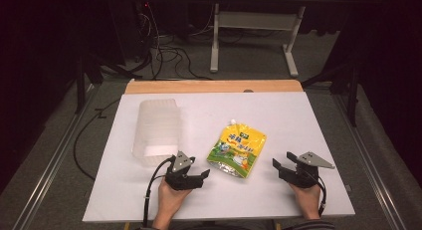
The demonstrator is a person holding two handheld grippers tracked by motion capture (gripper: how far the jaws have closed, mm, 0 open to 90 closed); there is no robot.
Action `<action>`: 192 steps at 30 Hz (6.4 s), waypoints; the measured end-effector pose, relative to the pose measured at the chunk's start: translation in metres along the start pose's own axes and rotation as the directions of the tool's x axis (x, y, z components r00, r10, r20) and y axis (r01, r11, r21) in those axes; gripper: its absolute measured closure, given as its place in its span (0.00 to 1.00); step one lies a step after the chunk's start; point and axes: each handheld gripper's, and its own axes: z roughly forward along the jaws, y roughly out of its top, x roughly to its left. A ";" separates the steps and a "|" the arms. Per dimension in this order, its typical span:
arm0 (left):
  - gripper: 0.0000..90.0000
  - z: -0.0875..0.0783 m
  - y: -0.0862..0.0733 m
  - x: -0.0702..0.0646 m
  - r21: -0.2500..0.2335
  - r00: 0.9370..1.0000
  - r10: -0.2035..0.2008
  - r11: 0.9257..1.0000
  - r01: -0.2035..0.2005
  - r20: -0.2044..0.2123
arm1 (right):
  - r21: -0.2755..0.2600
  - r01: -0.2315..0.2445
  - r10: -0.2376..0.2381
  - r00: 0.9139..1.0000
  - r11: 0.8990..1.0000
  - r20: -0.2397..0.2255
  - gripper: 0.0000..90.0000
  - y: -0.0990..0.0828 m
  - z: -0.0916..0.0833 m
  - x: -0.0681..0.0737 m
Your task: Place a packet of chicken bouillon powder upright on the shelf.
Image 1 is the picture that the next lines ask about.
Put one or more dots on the black metal stand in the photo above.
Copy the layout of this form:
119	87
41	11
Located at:
80	80
352	90

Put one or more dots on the yellow spouted drink pouch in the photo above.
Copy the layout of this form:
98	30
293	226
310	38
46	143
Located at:
237	150

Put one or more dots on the metal floor rail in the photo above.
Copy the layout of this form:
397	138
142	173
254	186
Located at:
368	163
49	167

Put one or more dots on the white metal desk frame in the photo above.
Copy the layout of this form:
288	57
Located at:
255	20

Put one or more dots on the translucent plastic container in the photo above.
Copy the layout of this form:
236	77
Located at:
157	130

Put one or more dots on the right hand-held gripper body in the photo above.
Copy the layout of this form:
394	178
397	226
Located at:
303	177

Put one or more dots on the white table sheet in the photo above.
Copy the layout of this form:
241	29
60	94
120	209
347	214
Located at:
282	123

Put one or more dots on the dark computer tower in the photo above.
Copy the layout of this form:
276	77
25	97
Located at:
143	27

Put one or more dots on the person's right hand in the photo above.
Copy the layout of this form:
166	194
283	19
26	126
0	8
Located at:
308	200

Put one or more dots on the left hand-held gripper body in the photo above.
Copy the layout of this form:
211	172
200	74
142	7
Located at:
180	181

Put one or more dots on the wooden table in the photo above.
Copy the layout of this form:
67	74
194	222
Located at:
212	86

